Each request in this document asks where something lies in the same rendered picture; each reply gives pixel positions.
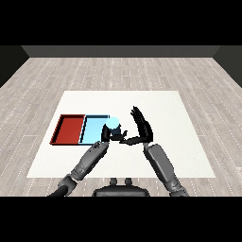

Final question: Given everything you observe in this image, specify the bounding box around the light blue shallow open box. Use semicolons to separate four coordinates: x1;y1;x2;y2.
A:
78;113;112;146

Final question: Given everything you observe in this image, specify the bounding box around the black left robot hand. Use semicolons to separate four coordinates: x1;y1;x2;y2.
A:
100;124;129;144

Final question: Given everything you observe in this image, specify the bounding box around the red shallow open box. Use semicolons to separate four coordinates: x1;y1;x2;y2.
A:
49;113;87;147

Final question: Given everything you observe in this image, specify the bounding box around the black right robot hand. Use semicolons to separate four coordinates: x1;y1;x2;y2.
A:
119;105;154;147

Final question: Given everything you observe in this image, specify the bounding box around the small blue can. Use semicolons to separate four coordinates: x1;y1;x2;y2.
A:
105;116;122;138

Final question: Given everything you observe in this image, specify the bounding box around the dark grey robot body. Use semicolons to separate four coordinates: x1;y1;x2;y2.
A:
92;177;150;198

